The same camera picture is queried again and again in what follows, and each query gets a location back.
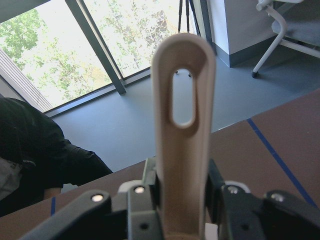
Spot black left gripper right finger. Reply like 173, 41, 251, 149
205, 159, 263, 240

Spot beige plastic dustpan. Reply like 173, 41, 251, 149
151, 33, 216, 240

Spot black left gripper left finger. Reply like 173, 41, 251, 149
127, 157, 163, 240

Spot seated person black clothes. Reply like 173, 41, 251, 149
0, 97, 112, 217

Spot white office chair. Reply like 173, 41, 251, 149
252, 0, 320, 78

